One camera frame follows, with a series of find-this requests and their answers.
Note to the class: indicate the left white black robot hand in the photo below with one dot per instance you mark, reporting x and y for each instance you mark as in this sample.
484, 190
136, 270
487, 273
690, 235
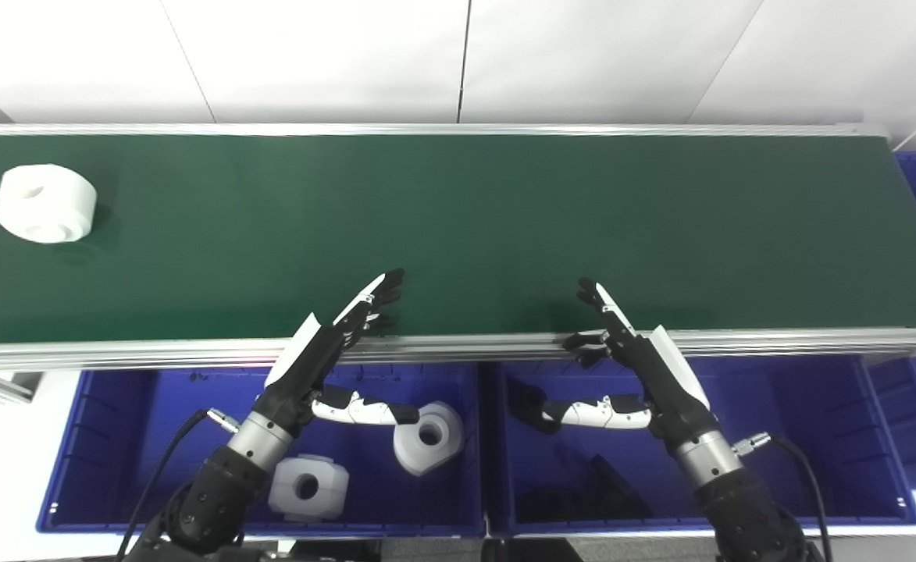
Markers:
301, 375

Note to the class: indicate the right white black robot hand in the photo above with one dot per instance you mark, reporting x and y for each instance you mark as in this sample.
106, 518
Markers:
668, 390

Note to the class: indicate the white round part with hole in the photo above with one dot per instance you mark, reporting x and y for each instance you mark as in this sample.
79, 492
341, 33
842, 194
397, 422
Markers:
44, 207

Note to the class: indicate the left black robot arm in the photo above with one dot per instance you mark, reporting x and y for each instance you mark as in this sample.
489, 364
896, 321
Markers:
215, 492

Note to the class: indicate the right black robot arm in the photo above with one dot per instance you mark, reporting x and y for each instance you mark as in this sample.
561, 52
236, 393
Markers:
746, 507

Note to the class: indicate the white square part with hole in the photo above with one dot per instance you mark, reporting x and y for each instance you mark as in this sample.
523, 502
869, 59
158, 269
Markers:
325, 492

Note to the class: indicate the blue bin with black parts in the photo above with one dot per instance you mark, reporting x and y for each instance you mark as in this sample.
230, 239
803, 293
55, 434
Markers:
801, 406

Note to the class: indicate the white hexagonal part with hole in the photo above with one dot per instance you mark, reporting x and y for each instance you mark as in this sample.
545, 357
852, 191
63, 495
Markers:
426, 453

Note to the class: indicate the green conveyor belt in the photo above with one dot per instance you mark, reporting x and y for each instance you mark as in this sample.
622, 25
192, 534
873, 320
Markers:
473, 234
153, 351

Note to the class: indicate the blue bin with white parts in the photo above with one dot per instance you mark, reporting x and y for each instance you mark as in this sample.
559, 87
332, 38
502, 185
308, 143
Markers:
137, 437

